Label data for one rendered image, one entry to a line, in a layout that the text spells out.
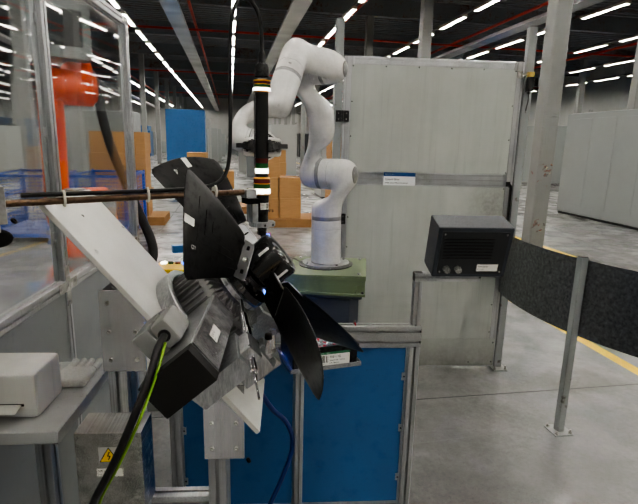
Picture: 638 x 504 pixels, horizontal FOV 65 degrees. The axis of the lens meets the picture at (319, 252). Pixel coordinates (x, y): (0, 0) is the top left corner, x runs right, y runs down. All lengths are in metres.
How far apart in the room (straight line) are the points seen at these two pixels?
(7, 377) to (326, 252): 1.15
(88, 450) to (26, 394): 0.19
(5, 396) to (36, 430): 0.11
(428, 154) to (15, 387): 2.56
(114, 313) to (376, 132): 2.24
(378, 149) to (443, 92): 0.52
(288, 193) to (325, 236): 6.95
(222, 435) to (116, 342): 0.35
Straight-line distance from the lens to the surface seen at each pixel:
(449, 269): 1.75
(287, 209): 8.92
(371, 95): 3.15
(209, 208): 1.03
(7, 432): 1.34
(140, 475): 1.33
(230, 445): 1.35
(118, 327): 1.26
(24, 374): 1.33
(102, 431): 1.30
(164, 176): 1.28
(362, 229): 3.18
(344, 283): 1.86
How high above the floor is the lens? 1.49
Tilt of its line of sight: 12 degrees down
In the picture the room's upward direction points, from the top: 1 degrees clockwise
